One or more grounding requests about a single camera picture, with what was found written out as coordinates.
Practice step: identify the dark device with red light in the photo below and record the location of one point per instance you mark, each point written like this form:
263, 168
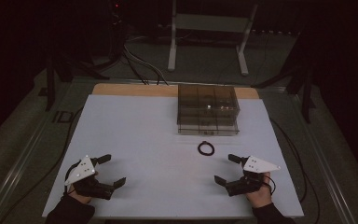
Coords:
116, 28

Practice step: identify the white metal stand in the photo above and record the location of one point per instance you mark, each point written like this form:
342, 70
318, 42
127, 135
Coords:
209, 23

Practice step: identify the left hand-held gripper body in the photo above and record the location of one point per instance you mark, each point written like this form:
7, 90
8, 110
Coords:
82, 169

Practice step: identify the white table mat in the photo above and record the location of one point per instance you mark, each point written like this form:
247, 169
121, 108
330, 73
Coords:
155, 155

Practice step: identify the person's right hand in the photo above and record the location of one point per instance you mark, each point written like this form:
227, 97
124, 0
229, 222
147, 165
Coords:
262, 197

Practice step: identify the black tripod stand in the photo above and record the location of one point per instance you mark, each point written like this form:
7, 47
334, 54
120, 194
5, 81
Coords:
306, 93
50, 84

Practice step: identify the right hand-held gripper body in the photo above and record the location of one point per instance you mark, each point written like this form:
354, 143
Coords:
258, 165

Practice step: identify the smoky clear drawer box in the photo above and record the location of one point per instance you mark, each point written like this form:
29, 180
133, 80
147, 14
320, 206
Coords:
208, 112

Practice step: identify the person's left hand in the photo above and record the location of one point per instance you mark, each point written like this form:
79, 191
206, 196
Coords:
80, 197

